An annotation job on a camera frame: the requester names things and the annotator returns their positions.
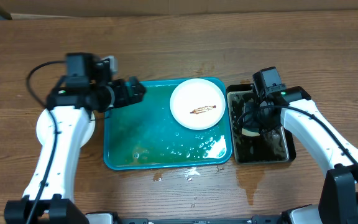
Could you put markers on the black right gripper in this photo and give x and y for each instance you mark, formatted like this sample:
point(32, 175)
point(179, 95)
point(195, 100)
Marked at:
point(250, 119)

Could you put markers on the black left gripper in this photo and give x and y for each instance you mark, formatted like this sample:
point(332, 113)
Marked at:
point(123, 99)

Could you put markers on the yellow green scrubbing sponge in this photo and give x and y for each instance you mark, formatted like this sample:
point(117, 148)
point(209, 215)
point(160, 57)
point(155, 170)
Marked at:
point(250, 131)

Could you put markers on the white plate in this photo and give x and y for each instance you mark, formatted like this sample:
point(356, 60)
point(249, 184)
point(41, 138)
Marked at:
point(197, 104)
point(44, 123)

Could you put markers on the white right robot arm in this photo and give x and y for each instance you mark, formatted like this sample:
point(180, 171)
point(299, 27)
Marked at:
point(336, 157)

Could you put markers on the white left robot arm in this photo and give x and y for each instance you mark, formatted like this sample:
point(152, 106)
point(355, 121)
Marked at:
point(65, 125)

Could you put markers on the black soapy water tray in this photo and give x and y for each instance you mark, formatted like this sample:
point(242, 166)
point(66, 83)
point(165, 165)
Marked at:
point(273, 147)

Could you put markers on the teal plastic tray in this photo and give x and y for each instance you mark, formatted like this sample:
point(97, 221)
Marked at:
point(146, 135)

